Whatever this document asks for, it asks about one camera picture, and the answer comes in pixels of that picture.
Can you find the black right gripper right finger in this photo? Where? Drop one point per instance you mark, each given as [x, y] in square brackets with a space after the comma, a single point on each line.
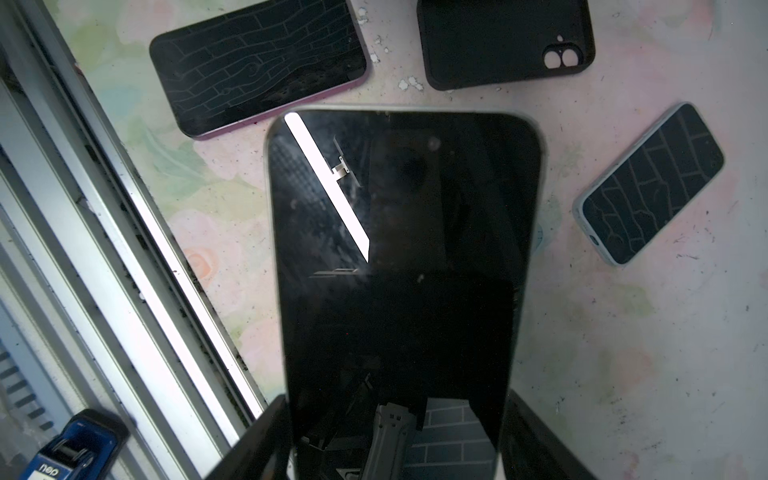
[530, 450]

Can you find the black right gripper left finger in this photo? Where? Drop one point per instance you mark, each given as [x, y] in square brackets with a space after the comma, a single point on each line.
[263, 451]

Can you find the white phone black screen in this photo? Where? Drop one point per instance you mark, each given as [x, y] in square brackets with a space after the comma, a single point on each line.
[402, 242]

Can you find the blue phone black screen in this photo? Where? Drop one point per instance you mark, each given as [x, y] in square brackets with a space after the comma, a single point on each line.
[654, 183]

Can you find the purple phone black screen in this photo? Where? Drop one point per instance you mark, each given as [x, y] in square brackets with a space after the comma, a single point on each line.
[256, 62]

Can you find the black phone case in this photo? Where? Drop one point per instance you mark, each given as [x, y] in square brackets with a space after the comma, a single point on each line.
[475, 43]

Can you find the blue handheld device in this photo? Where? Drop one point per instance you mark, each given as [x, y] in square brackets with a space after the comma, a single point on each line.
[86, 449]

